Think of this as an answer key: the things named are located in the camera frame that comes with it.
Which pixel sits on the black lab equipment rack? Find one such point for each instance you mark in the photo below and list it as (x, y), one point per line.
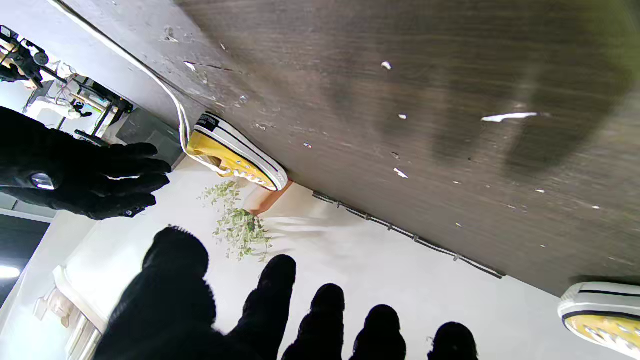
(30, 60)

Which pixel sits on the dark grey box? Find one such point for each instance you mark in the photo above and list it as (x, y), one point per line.
(145, 132)

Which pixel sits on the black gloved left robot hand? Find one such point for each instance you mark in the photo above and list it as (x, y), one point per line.
(170, 300)

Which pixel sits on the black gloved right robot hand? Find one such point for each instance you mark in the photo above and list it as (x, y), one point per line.
(75, 170)

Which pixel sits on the green plant in terracotta pot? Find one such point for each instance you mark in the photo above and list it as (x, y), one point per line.
(240, 230)

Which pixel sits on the yellow canvas sneaker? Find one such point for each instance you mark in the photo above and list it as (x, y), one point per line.
(600, 300)
(220, 147)

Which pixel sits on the white shoelace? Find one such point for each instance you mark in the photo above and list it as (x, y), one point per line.
(183, 131)

